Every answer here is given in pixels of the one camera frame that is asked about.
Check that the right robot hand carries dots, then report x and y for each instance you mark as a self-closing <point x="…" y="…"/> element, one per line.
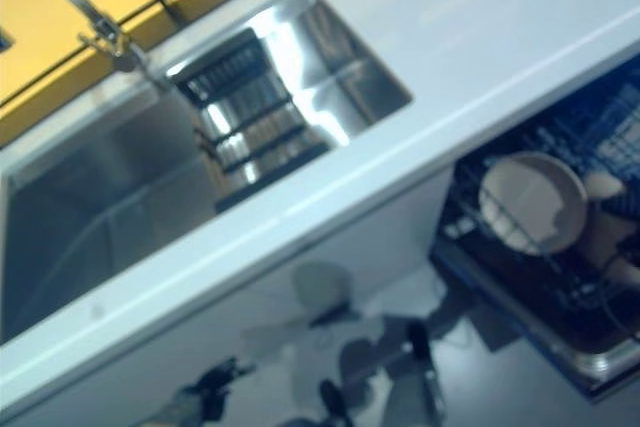
<point x="607" y="232"/>

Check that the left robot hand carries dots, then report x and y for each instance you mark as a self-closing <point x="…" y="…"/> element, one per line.
<point x="220" y="382"/>

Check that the black sink dish rack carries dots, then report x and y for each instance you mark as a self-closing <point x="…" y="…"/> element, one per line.
<point x="240" y="97"/>

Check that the chrome kitchen faucet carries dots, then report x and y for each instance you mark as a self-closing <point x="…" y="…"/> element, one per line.
<point x="107" y="39"/>

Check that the beige round plate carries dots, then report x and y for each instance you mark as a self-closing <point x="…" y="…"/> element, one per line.
<point x="520" y="197"/>

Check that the narrow white cabinet door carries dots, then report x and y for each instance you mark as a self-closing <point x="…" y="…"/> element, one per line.
<point x="390" y="227"/>

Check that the wide white cabinet door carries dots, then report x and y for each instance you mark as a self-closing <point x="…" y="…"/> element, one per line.
<point x="100" y="377"/>

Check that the stainless steel sink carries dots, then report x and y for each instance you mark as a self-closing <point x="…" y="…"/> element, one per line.
<point x="100" y="172"/>

